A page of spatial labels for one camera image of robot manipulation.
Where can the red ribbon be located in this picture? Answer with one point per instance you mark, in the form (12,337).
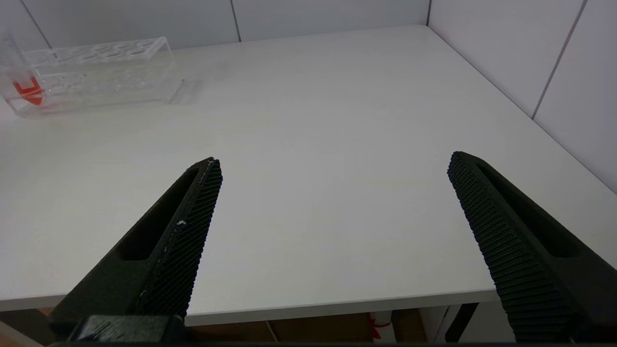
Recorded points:
(378,327)

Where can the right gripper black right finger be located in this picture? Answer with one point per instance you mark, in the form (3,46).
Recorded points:
(535,255)

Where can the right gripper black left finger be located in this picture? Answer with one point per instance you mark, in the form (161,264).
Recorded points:
(164,260)

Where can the test tube with red pigment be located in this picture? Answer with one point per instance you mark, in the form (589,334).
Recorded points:
(29,91)

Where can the clear acrylic test tube rack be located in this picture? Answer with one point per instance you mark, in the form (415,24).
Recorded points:
(96,79)

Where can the black table leg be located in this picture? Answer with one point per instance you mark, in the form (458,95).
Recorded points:
(458,325)

